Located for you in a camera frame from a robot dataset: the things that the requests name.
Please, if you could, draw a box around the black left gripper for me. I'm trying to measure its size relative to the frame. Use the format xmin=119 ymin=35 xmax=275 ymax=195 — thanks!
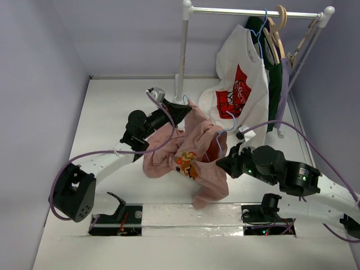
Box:
xmin=140 ymin=99 xmax=191 ymax=140

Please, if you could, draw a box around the light blue wire hanger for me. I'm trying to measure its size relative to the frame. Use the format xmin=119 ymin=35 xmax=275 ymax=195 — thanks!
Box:
xmin=182 ymin=94 xmax=236 ymax=164

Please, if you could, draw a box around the pink t shirt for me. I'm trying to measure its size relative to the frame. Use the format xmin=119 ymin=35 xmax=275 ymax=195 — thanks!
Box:
xmin=142 ymin=101 xmax=229 ymax=209

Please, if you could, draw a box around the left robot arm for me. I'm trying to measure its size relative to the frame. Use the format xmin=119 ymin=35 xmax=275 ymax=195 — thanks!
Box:
xmin=49 ymin=100 xmax=192 ymax=222

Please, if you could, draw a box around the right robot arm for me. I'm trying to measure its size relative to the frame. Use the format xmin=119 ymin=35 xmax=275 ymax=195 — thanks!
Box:
xmin=216 ymin=145 xmax=359 ymax=242

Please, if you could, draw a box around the white Coca-Cola t shirt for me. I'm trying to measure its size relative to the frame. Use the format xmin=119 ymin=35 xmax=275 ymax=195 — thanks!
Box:
xmin=198 ymin=25 xmax=269 ymax=130

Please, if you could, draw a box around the lilac t shirt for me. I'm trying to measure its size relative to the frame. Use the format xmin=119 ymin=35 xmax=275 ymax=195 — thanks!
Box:
xmin=274 ymin=24 xmax=292 ymax=138

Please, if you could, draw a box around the dark green t shirt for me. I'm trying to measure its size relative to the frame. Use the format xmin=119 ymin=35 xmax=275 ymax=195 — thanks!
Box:
xmin=245 ymin=16 xmax=289 ymax=121

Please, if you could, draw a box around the wooden clip hanger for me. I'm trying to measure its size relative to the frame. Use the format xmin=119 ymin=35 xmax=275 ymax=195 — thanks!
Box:
xmin=287 ymin=19 xmax=318 ymax=68

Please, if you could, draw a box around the white clothes rack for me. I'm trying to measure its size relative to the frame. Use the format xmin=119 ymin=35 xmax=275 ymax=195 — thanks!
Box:
xmin=174 ymin=1 xmax=335 ymax=104

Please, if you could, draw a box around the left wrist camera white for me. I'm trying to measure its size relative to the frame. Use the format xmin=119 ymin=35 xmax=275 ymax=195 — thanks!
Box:
xmin=147 ymin=87 xmax=165 ymax=103

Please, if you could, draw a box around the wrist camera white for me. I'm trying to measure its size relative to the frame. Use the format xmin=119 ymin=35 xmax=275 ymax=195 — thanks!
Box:
xmin=236 ymin=125 xmax=256 ymax=154
xmin=147 ymin=87 xmax=165 ymax=103

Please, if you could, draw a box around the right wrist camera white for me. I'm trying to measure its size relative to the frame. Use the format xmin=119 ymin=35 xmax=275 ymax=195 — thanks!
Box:
xmin=236 ymin=125 xmax=256 ymax=154

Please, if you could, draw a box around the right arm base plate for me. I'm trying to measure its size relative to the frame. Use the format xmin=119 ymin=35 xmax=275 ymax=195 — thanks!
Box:
xmin=241 ymin=193 xmax=296 ymax=236

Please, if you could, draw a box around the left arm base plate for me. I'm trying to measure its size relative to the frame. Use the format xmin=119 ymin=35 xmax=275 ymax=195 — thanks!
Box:
xmin=88 ymin=192 xmax=143 ymax=236

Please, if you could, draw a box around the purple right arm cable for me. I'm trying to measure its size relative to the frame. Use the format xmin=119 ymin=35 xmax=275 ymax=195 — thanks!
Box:
xmin=244 ymin=120 xmax=360 ymax=242

